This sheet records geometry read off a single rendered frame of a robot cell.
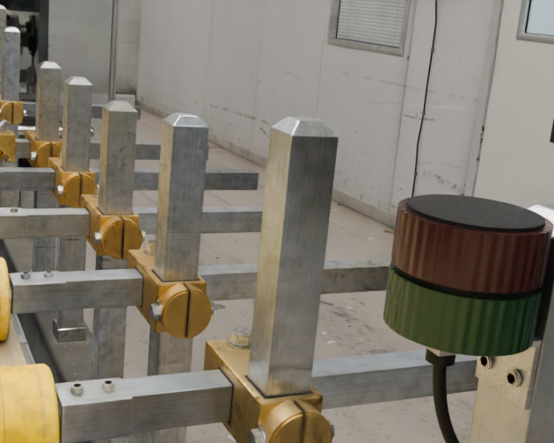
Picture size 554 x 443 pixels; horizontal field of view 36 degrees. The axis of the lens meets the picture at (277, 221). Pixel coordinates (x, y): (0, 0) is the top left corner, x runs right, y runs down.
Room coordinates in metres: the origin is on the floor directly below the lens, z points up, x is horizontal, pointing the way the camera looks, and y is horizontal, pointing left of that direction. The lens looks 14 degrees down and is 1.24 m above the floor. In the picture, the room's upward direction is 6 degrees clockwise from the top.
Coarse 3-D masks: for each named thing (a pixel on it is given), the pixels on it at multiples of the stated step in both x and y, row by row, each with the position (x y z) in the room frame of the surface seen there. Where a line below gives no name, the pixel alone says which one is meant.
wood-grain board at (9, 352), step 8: (8, 336) 0.77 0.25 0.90; (16, 336) 0.77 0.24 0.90; (0, 344) 0.75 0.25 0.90; (8, 344) 0.75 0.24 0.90; (16, 344) 0.75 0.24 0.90; (0, 352) 0.73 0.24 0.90; (8, 352) 0.73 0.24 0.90; (16, 352) 0.73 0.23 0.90; (0, 360) 0.71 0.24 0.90; (8, 360) 0.71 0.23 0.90; (16, 360) 0.72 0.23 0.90; (24, 360) 0.72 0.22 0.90
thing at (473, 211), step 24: (432, 216) 0.31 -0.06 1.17; (456, 216) 0.31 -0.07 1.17; (480, 216) 0.31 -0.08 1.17; (504, 216) 0.32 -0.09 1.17; (528, 216) 0.32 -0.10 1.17; (456, 288) 0.30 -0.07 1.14; (432, 360) 0.32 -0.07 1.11; (480, 360) 0.35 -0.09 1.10; (504, 360) 0.34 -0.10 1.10; (528, 360) 0.32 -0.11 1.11; (504, 384) 0.33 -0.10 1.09; (528, 384) 0.32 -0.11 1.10; (528, 408) 0.32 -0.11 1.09
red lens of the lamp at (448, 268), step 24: (408, 216) 0.31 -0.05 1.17; (408, 240) 0.31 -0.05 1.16; (432, 240) 0.30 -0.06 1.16; (456, 240) 0.30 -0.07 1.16; (480, 240) 0.29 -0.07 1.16; (504, 240) 0.30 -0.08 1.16; (528, 240) 0.30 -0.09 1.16; (408, 264) 0.31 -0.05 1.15; (432, 264) 0.30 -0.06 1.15; (456, 264) 0.30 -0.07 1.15; (480, 264) 0.29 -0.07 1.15; (504, 264) 0.30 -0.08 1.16; (528, 264) 0.30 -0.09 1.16; (480, 288) 0.29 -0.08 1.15; (504, 288) 0.30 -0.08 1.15; (528, 288) 0.30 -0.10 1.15
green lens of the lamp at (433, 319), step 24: (408, 288) 0.31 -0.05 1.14; (432, 288) 0.30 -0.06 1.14; (384, 312) 0.32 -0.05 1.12; (408, 312) 0.31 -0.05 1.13; (432, 312) 0.30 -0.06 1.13; (456, 312) 0.30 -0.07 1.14; (480, 312) 0.29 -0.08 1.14; (504, 312) 0.30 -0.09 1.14; (528, 312) 0.30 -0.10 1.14; (408, 336) 0.30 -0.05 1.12; (432, 336) 0.30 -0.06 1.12; (456, 336) 0.30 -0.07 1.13; (480, 336) 0.29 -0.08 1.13; (504, 336) 0.30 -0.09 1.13; (528, 336) 0.31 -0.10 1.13
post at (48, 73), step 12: (48, 72) 1.46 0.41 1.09; (60, 72) 1.47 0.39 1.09; (48, 84) 1.46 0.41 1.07; (60, 84) 1.47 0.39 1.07; (36, 96) 1.48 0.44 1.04; (48, 96) 1.46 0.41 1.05; (60, 96) 1.47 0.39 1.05; (36, 108) 1.48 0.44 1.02; (48, 108) 1.46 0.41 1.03; (36, 120) 1.48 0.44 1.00; (48, 120) 1.46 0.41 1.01; (36, 132) 1.47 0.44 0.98; (48, 132) 1.46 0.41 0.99; (36, 192) 1.46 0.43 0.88; (48, 192) 1.46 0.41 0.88; (36, 204) 1.46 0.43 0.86; (48, 204) 1.46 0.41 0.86; (36, 240) 1.45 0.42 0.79; (48, 240) 1.46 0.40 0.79; (36, 252) 1.45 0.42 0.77; (48, 252) 1.46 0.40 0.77; (36, 264) 1.45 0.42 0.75; (48, 264) 1.46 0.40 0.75
